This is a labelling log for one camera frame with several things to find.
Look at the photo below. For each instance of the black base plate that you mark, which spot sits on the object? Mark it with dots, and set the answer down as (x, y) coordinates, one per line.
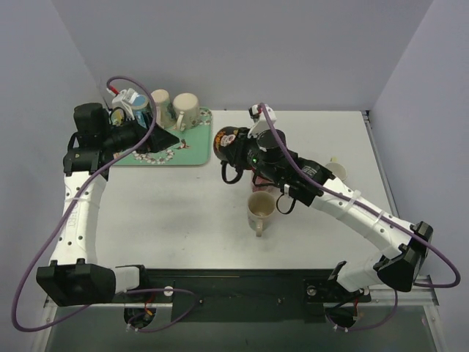
(242, 295)

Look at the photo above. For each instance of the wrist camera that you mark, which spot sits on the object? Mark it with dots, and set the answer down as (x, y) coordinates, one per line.
(257, 114)
(124, 99)

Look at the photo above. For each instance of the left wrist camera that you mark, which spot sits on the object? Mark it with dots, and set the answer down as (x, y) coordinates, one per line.
(124, 99)

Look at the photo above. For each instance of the pink mug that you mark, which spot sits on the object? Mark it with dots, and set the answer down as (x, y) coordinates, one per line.
(259, 183)

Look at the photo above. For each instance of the green floral serving tray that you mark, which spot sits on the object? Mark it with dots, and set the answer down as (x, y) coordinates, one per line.
(192, 150)

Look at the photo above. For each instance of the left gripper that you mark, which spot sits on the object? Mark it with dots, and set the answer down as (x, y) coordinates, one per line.
(149, 137)

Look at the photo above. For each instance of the yellow mug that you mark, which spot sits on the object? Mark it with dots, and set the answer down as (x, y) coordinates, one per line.
(117, 116)

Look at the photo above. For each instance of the black skull mug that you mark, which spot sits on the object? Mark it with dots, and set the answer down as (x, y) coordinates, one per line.
(229, 148)

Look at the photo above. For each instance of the cream floral tall mug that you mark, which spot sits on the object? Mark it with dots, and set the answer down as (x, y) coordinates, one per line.
(162, 100)

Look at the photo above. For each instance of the blue mug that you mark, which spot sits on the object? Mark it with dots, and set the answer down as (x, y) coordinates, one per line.
(140, 104)

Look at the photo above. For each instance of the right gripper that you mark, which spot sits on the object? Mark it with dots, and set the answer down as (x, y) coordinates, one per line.
(238, 147)

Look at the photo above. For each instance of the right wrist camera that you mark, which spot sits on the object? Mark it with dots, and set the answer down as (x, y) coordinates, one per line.
(257, 114)

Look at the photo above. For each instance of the pale yellow-green mug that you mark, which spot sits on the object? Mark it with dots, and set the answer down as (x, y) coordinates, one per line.
(337, 169)

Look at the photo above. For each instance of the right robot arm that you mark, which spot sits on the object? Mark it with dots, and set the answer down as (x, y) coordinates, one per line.
(402, 246)

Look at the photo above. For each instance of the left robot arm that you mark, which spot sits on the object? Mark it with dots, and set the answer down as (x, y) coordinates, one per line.
(73, 276)

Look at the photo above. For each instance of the large cream patterned mug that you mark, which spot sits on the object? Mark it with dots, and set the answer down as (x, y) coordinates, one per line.
(186, 107)

